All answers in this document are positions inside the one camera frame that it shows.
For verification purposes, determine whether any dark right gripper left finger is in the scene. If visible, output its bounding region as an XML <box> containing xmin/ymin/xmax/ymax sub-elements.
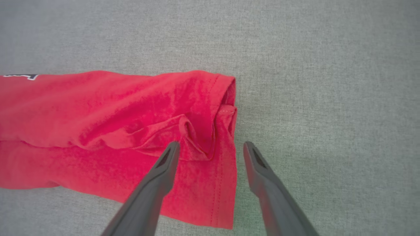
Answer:
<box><xmin>101</xmin><ymin>142</ymin><xmax>180</xmax><ymax>236</ymax></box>

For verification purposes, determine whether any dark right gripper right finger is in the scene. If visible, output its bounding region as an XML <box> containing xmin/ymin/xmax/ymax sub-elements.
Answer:
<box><xmin>243</xmin><ymin>142</ymin><xmax>319</xmax><ymax>236</ymax></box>

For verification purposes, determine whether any red and white Bulls jersey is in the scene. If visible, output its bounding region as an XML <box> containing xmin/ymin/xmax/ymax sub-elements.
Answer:
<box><xmin>0</xmin><ymin>70</ymin><xmax>238</xmax><ymax>230</ymax></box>

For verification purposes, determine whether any grey fabric sofa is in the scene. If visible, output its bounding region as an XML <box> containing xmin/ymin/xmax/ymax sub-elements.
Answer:
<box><xmin>0</xmin><ymin>0</ymin><xmax>420</xmax><ymax>236</ymax></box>

